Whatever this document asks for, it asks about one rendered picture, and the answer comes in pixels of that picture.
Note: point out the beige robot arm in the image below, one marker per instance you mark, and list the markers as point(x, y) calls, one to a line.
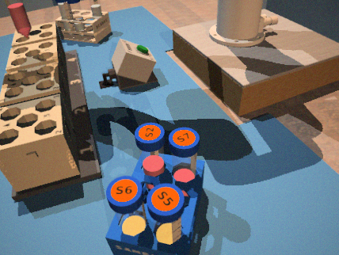
point(239, 23)

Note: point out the clear conical tube with red liquid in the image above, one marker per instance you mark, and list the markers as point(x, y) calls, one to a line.
point(150, 139)

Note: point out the light blue bench mat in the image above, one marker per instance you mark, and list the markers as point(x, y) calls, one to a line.
point(265, 192)

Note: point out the blue tube rack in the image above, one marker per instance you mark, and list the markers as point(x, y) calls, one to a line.
point(145, 242)

